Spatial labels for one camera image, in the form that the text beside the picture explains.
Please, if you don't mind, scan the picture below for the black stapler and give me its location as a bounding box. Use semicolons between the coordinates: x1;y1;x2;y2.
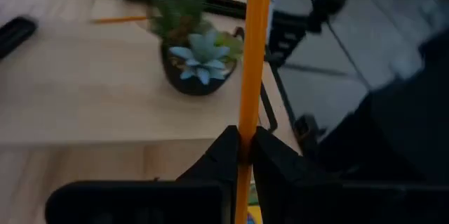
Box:
0;15;38;60

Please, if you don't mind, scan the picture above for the person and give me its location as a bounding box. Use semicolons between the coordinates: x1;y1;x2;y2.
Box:
315;29;449;183

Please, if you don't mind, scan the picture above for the orange pencil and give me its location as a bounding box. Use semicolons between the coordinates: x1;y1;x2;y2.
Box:
234;0;274;224
91;15;148;25

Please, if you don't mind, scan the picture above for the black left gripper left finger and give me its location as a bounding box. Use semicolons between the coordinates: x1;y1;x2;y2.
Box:
177;125;242;224

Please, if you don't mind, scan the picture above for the yellow green crayon box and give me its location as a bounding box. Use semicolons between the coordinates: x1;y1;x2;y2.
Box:
247;181;263;224

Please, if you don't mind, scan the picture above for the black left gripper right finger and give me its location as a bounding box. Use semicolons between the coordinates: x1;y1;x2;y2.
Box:
249;126;343;224

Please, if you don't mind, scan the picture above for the succulent plant in black pot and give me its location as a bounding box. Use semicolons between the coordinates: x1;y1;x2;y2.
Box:
147;0;246;97

